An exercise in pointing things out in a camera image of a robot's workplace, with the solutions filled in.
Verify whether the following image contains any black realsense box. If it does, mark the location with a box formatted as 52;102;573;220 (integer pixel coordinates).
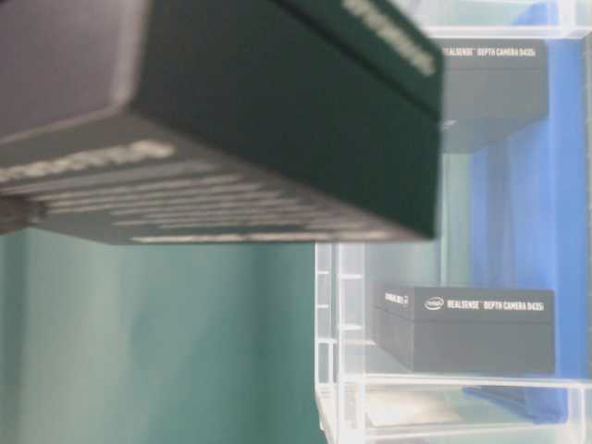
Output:
366;280;556;376
437;38;549;154
1;1;443;245

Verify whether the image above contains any black RealSense box bottom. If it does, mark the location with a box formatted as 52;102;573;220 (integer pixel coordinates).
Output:
366;280;556;376

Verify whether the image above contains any clear plastic storage case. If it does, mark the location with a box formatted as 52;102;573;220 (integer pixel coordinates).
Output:
314;1;591;443

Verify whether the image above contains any blue mat inside case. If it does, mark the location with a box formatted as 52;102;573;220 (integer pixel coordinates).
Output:
462;0;585;426

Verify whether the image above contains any black RealSense box top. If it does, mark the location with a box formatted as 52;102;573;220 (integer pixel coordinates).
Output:
437;38;549;154

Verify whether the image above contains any white paper label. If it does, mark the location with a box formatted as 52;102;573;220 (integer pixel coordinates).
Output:
365;392;461;427

